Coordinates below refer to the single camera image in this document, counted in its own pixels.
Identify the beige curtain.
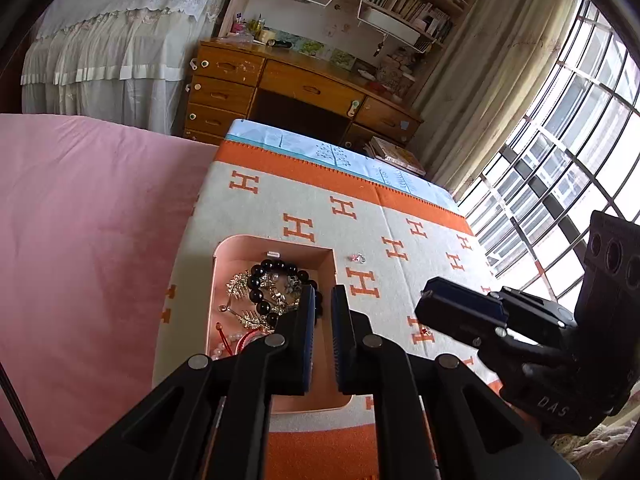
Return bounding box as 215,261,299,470
409,0,578,198

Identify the pink bed sheet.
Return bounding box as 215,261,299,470
1,114,214,471

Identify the white lace covered furniture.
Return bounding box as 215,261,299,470
21,0,224,134

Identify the pink plastic tray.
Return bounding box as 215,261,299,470
207,234,352,414

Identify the stack of books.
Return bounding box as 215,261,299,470
364,136,426,177

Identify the gold leaf hair comb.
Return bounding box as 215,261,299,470
218,269,303,333

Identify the red cord bracelet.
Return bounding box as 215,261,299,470
214,320,266,359

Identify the black bead bracelet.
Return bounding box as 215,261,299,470
246,258,324,328

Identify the wooden desk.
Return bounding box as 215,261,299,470
183,39,422,152

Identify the blue patterned sheet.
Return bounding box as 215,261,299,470
226,119,460,214

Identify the wooden bookshelf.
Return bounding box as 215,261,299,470
218,0,475,103

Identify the orange grey H blanket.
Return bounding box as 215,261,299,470
152,138,504,480

